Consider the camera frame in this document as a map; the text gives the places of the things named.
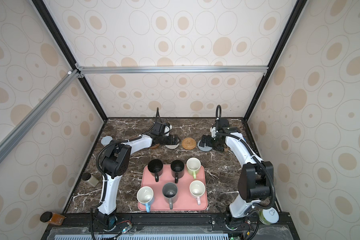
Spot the blue woven round coaster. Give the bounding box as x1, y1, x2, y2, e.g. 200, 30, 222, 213
198, 144, 213, 152

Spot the rattan woven round coaster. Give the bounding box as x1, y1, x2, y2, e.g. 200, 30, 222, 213
182, 138, 197, 150

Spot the black mug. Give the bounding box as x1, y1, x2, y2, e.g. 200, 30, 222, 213
148, 159, 164, 182
171, 160, 185, 184

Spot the brown wooden round coaster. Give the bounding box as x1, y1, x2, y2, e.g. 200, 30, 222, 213
150, 144, 160, 150

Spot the multicolour woven round coaster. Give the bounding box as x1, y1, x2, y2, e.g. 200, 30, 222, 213
166, 144, 179, 150

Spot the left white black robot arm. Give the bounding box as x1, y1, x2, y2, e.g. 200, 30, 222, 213
91, 135, 181, 229

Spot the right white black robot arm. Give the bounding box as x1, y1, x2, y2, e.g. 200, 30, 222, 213
198, 132, 276, 229

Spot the grey mug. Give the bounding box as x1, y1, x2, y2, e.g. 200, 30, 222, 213
162, 183, 178, 210

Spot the grey lidded pink jar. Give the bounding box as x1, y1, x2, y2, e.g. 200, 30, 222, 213
101, 136, 113, 147

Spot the pink tray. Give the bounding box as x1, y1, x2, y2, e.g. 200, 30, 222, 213
141, 165, 208, 213

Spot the small clear bottle black cap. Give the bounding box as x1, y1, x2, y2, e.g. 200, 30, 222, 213
82, 172, 99, 187

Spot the green jar white lid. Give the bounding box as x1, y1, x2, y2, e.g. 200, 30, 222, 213
259, 208, 280, 225

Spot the amber spice jar black cap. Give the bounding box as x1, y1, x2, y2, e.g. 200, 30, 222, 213
40, 212, 66, 226

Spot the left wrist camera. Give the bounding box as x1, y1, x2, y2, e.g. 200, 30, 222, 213
151, 122, 172, 136

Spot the white mug pink handle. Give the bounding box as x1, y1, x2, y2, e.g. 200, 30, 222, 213
189, 180, 206, 205

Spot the white mug blue handle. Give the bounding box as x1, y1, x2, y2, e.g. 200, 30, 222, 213
137, 186, 155, 213

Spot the horizontal aluminium frame bar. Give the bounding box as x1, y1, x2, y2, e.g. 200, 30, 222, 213
78, 66, 269, 74

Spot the diagonal aluminium frame bar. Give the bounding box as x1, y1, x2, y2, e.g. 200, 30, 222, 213
0, 70, 79, 164

